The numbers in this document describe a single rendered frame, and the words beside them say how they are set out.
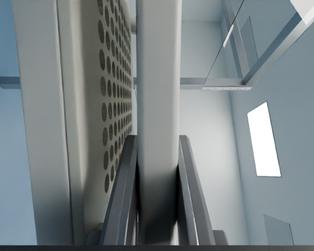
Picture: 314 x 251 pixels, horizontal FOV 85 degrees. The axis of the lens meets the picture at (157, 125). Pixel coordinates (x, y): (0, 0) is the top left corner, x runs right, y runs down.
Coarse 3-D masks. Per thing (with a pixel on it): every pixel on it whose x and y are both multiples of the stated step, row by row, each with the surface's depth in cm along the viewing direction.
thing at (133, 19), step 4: (132, 16) 27; (132, 20) 27; (132, 24) 27; (132, 28) 28; (132, 32) 28; (100, 224) 10; (96, 228) 10; (100, 228) 10; (136, 240) 10; (136, 244) 9
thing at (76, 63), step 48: (48, 0) 7; (96, 0) 10; (48, 48) 7; (96, 48) 10; (48, 96) 7; (96, 96) 10; (48, 144) 8; (96, 144) 10; (48, 192) 8; (96, 192) 10; (48, 240) 8
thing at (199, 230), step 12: (180, 144) 9; (180, 156) 9; (192, 156) 9; (180, 168) 8; (192, 168) 8; (180, 180) 7; (192, 180) 7; (180, 192) 7; (192, 192) 7; (180, 204) 7; (192, 204) 6; (204, 204) 7; (180, 216) 7; (192, 216) 6; (204, 216) 6; (180, 228) 7; (192, 228) 6; (204, 228) 6; (180, 240) 7; (192, 240) 6; (204, 240) 6; (216, 240) 6
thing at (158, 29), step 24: (144, 0) 7; (168, 0) 7; (144, 24) 7; (168, 24) 7; (144, 48) 7; (168, 48) 7; (144, 72) 7; (168, 72) 7; (144, 96) 8; (168, 96) 8; (144, 120) 8; (168, 120) 8; (144, 144) 8; (168, 144) 8; (144, 168) 8; (168, 168) 8; (144, 192) 8; (168, 192) 8; (144, 216) 8; (168, 216) 8; (144, 240) 9; (168, 240) 9
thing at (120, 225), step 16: (128, 144) 9; (128, 160) 8; (128, 176) 8; (112, 192) 7; (128, 192) 7; (112, 208) 6; (128, 208) 6; (112, 224) 6; (128, 224) 6; (96, 240) 6; (112, 240) 6; (128, 240) 6
